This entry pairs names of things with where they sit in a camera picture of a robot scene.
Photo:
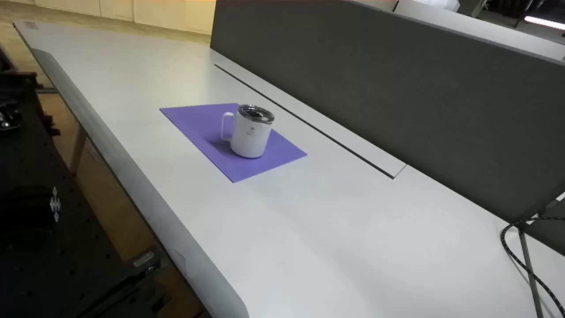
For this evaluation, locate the clear mug lid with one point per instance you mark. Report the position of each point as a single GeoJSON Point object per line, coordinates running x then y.
{"type": "Point", "coordinates": [256, 113]}

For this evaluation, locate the purple mat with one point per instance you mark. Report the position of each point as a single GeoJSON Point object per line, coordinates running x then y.
{"type": "Point", "coordinates": [198, 126]}

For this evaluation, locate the row of beige cabinets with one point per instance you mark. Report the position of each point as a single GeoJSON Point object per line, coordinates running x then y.
{"type": "Point", "coordinates": [132, 11]}

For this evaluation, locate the white thermo mug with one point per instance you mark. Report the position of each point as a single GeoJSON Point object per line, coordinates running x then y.
{"type": "Point", "coordinates": [247, 137]}

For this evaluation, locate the grey desk divider panel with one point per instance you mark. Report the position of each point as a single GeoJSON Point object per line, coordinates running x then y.
{"type": "Point", "coordinates": [397, 88]}

